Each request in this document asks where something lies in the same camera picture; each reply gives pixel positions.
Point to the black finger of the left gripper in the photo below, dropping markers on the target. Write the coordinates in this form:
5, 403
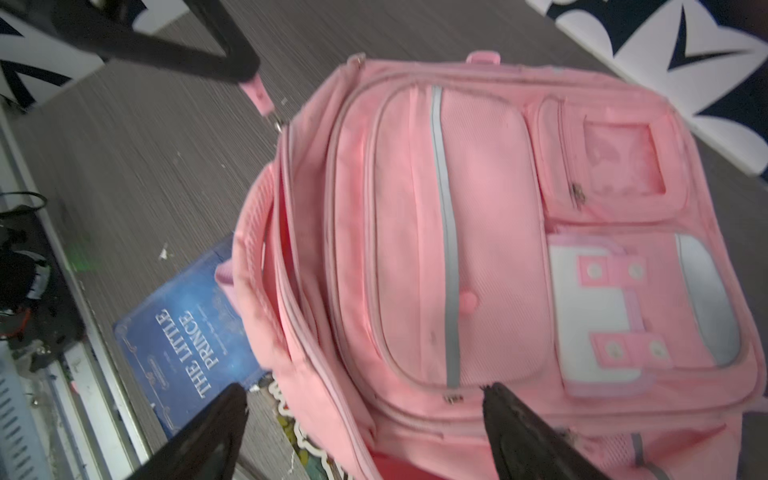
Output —
105, 31

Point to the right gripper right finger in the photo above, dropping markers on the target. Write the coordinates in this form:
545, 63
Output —
524, 446

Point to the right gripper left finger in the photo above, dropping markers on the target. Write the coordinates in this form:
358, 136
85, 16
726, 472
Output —
207, 447

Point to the blue Little Prince book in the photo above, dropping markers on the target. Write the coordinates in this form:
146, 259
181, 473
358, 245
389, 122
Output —
185, 343

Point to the pink school backpack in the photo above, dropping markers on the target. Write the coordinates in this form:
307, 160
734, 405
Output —
428, 229

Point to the illustrated comic book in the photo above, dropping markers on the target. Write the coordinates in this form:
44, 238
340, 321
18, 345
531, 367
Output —
315, 460

